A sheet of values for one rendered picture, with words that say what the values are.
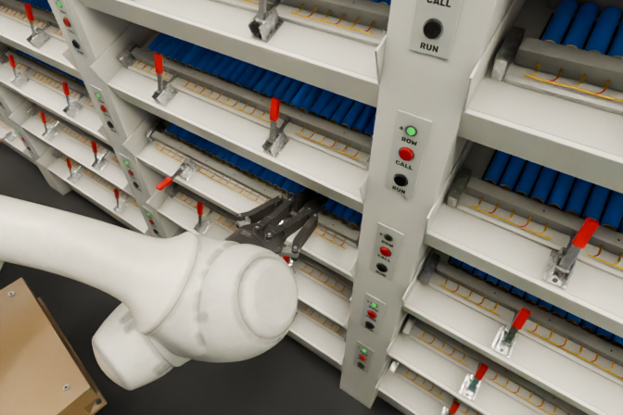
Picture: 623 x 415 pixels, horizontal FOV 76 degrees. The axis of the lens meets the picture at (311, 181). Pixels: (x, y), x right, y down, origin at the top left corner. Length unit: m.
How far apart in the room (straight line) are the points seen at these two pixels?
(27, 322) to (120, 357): 0.66
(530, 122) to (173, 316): 0.38
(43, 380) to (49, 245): 0.69
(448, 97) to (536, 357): 0.45
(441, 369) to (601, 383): 0.27
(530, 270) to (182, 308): 0.41
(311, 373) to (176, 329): 0.88
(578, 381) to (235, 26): 0.70
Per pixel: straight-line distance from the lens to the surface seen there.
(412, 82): 0.45
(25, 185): 2.04
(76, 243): 0.39
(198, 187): 0.91
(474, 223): 0.58
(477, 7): 0.40
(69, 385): 1.03
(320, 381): 1.23
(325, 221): 0.76
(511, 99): 0.46
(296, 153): 0.65
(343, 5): 0.53
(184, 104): 0.80
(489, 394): 0.91
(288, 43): 0.54
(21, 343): 1.14
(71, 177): 1.68
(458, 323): 0.73
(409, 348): 0.90
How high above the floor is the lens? 1.16
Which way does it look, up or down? 44 degrees down
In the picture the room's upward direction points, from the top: straight up
